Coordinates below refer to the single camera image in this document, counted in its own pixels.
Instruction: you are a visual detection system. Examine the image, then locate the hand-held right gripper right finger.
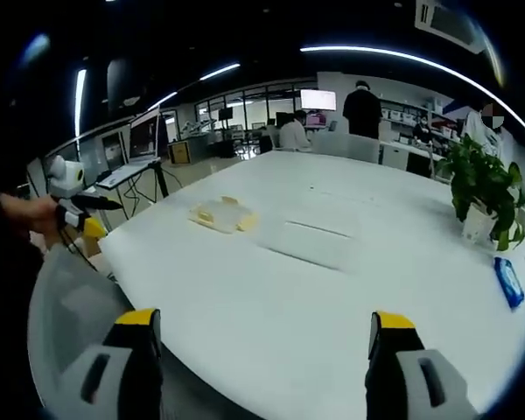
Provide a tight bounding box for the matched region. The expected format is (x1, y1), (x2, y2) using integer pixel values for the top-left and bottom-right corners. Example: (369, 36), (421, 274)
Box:
(364, 310), (480, 420)

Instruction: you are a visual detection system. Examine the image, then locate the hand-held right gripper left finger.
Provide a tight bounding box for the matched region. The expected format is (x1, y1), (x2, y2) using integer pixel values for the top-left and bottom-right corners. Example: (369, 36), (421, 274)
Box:
(56, 307), (165, 420)

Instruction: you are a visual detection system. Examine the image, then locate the person's left hand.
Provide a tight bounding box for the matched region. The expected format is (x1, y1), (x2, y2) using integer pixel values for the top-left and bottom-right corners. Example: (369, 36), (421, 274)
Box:
(0, 192), (60, 234)

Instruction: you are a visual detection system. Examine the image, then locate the white side desk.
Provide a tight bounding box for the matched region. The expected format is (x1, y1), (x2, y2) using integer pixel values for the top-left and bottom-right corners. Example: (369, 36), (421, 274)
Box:
(94, 157), (170, 228)

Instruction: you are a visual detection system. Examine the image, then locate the open laptop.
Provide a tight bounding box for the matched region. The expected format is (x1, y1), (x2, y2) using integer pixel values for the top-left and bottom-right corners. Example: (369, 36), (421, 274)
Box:
(95, 104), (167, 190)

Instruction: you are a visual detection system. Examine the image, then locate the grey office chair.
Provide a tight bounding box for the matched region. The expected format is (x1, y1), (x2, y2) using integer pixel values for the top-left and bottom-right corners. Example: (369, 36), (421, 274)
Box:
(25, 243), (158, 395)

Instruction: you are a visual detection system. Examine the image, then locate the yellow framed cabinet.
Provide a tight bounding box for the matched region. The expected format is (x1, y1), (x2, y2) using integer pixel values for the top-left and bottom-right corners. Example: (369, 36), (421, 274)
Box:
(167, 141), (190, 166)

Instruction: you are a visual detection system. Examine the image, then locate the blue wipes packet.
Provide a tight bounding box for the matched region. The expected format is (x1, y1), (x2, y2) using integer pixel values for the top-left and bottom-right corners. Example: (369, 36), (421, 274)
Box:
(493, 255), (525, 312)

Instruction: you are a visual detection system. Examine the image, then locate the green potted plant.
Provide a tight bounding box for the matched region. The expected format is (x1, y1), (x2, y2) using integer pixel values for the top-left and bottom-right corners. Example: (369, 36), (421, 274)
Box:
(434, 132), (525, 253)

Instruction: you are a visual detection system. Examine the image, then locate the white chair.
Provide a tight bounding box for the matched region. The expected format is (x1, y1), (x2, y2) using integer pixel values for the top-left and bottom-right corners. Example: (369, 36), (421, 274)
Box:
(313, 130), (381, 165)

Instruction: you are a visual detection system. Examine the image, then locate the long ceiling light strip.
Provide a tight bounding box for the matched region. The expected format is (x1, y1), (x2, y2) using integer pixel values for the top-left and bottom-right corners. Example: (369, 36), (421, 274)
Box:
(299, 45), (525, 150)

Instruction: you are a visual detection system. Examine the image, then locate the ceiling air vent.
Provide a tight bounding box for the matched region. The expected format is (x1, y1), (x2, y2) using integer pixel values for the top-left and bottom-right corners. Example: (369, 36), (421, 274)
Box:
(414, 0), (487, 55)

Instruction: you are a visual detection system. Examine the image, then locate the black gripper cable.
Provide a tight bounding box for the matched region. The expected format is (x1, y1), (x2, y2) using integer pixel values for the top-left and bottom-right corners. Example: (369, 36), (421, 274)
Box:
(57, 225), (113, 279)

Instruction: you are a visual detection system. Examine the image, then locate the bright wall screen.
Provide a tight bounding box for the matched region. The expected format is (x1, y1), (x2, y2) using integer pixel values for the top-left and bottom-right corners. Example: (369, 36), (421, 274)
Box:
(299, 88), (338, 112)

